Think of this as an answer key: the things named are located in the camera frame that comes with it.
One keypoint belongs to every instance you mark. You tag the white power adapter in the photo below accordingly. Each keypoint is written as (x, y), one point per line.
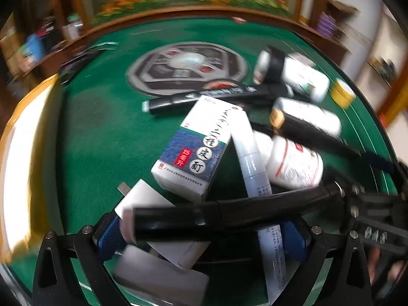
(143, 197)

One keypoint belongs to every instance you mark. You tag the eyeglasses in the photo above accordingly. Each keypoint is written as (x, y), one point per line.
(83, 58)

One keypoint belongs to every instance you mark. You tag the yellow jar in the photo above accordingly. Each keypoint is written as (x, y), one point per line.
(342, 94)

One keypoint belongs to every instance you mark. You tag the round table control panel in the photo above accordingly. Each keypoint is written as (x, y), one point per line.
(178, 73)

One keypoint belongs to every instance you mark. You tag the black marker cream tips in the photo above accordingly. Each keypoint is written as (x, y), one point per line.
(191, 220)

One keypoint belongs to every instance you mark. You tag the wooden wall shelf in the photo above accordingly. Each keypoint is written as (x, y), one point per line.
(328, 22)

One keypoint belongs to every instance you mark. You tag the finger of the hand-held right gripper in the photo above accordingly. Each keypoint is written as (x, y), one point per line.
(369, 201)
(381, 162)

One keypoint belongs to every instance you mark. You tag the white bottle red label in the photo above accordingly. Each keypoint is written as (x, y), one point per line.
(293, 165)

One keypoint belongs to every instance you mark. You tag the black marker white tip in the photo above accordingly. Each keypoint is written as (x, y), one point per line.
(216, 97)

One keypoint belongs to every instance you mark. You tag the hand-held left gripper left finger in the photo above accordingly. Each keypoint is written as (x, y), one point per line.
(110, 237)

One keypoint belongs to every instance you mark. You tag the white bottle green label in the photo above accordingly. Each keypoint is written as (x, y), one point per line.
(302, 76)

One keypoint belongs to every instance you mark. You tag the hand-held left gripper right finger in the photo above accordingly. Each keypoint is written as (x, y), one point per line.
(295, 240)

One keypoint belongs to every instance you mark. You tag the white tube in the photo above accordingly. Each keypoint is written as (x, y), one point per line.
(251, 162)

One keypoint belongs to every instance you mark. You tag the black pen gold band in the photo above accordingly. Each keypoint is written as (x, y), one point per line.
(306, 130)

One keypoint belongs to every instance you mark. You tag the yellow cardboard box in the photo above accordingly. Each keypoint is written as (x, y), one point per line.
(28, 153)

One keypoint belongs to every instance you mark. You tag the plain white box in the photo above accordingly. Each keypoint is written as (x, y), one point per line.
(159, 277)

